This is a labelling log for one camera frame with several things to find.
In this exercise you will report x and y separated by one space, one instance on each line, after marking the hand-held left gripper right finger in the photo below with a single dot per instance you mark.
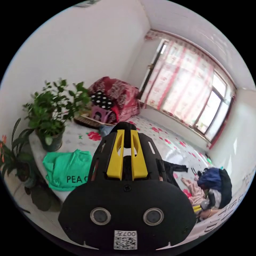
139 160

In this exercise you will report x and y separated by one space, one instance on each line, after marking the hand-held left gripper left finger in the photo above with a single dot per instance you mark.
115 156

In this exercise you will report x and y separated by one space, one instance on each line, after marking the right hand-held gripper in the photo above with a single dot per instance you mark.
209 201

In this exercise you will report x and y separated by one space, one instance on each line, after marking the person's right forearm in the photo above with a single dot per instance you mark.
214 212

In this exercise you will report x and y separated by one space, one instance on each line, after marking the person's right hand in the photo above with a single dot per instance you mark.
205 215

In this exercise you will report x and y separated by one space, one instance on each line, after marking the pile of clothes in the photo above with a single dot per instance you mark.
212 180

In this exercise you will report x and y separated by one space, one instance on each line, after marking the bed with floral sheet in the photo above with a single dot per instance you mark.
170 136

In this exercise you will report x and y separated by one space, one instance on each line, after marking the pink bag with portrait print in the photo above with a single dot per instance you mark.
100 115

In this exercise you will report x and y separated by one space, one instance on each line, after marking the woven straw basket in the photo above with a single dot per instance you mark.
88 121

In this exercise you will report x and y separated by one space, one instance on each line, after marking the green shirt with lettering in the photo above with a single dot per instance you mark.
64 170

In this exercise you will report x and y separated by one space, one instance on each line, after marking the black white-dotted pillow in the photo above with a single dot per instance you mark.
101 101

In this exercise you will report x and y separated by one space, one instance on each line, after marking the red patterned folded quilt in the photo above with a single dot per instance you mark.
122 94

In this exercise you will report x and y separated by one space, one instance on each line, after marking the large leafy potted plant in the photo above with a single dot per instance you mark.
50 112

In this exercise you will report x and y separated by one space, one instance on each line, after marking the pink floral sheer curtain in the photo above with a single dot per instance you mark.
180 80

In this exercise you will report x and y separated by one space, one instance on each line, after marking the potted plant with orange flowers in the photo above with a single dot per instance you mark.
14 158

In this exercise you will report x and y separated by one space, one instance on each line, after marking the window with dark frame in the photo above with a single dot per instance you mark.
217 104

